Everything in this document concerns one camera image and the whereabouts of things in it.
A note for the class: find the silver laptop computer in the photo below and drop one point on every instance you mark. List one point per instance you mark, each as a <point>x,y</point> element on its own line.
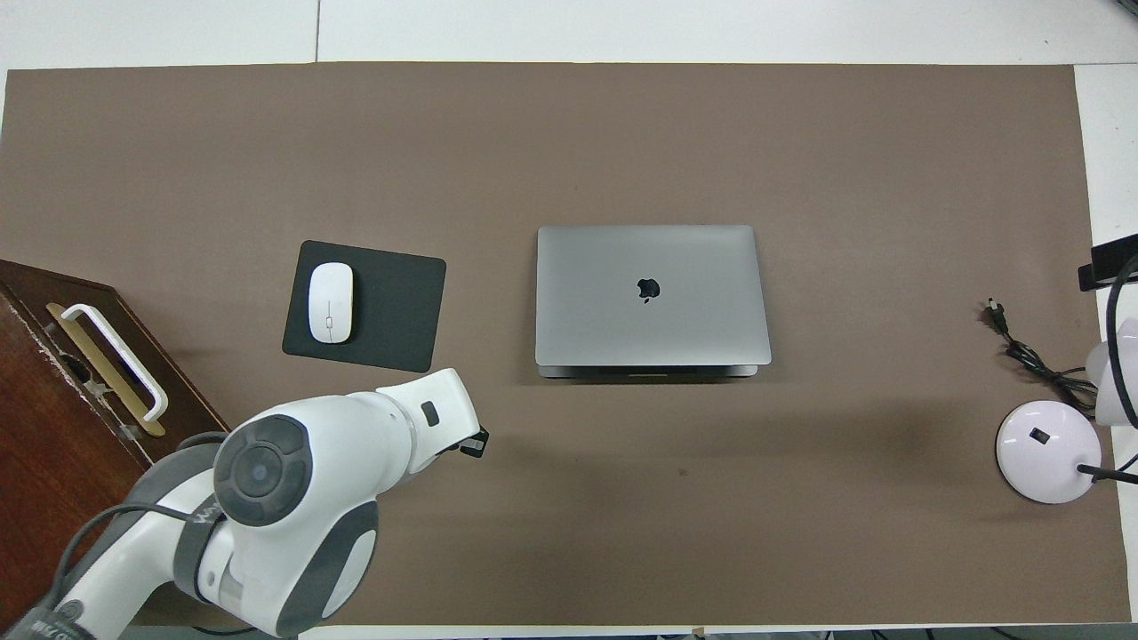
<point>653,293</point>

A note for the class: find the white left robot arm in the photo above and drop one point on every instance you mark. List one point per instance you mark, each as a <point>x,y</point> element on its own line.
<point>338,444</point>

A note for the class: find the black mouse pad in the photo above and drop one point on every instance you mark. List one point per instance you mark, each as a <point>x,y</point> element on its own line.
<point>396,311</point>

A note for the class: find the white computer mouse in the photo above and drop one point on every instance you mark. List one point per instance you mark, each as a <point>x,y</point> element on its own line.
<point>331,302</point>

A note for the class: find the white desk lamp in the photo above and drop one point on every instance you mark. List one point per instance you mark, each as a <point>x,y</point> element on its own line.
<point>1040,458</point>

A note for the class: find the brown table mat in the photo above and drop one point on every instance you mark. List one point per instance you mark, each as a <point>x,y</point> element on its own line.
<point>711,533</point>

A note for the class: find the brown wooden box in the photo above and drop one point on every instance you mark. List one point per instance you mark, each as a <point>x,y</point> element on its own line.
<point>44,427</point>

